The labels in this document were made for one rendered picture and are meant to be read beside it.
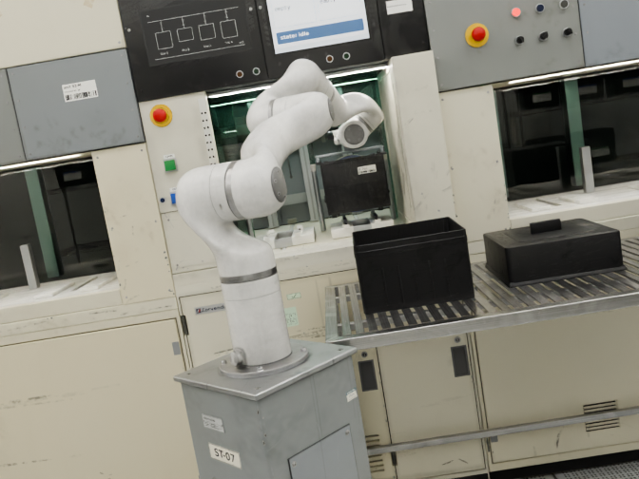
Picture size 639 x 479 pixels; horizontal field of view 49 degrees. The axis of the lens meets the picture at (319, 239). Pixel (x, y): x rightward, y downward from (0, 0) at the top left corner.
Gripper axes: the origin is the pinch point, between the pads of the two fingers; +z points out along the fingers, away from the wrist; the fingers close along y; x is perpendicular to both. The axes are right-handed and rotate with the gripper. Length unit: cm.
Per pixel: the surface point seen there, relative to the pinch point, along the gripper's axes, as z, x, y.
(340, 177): -9.8, -13.4, -4.9
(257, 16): -30, 38, -23
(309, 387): -109, -47, -23
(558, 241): -73, -34, 42
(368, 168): -10.1, -12.1, 4.6
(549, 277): -73, -42, 39
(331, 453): -108, -62, -21
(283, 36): -30.1, 31.4, -16.0
